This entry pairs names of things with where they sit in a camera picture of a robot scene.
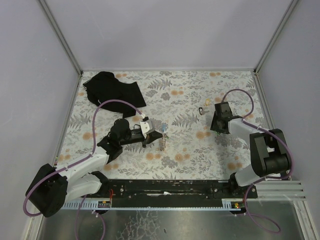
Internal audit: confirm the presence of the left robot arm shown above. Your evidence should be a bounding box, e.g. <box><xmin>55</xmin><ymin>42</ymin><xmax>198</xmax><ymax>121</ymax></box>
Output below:
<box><xmin>25</xmin><ymin>117</ymin><xmax>163</xmax><ymax>218</ymax></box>

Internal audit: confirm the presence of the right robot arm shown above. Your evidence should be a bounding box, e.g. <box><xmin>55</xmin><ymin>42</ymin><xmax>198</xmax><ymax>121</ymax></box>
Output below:
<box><xmin>210</xmin><ymin>102</ymin><xmax>293</xmax><ymax>189</ymax></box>

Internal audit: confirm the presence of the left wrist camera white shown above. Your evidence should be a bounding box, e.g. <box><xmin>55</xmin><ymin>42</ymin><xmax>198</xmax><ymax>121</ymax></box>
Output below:
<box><xmin>140</xmin><ymin>116</ymin><xmax>154</xmax><ymax>135</ymax></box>

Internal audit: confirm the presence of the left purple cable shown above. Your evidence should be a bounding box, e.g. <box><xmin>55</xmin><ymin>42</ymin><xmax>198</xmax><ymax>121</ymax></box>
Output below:
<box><xmin>22</xmin><ymin>99</ymin><xmax>147</xmax><ymax>240</ymax></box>

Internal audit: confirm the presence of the yellow key tag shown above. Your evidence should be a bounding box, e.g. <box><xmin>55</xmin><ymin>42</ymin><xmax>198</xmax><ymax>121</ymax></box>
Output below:
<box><xmin>205</xmin><ymin>98</ymin><xmax>211</xmax><ymax>106</ymax></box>

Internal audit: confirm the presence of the black cloth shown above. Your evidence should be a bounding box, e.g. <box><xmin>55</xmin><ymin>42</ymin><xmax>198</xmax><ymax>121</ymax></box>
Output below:
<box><xmin>83</xmin><ymin>71</ymin><xmax>147</xmax><ymax>108</ymax></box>

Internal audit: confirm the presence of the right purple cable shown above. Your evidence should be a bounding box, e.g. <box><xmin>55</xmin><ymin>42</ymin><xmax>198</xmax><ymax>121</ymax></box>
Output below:
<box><xmin>221</xmin><ymin>88</ymin><xmax>293</xmax><ymax>234</ymax></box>

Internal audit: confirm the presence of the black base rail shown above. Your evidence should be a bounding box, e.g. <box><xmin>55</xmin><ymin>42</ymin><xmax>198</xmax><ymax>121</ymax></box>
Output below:
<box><xmin>87</xmin><ymin>179</ymin><xmax>258</xmax><ymax>210</ymax></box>

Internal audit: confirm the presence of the floral table mat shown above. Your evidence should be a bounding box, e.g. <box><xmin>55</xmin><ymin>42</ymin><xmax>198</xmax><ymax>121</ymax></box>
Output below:
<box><xmin>51</xmin><ymin>70</ymin><xmax>291</xmax><ymax>181</ymax></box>

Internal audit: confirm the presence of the purple cable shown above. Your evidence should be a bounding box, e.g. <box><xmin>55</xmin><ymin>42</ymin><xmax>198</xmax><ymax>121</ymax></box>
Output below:
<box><xmin>221</xmin><ymin>88</ymin><xmax>293</xmax><ymax>234</ymax></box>
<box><xmin>22</xmin><ymin>99</ymin><xmax>147</xmax><ymax>240</ymax></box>

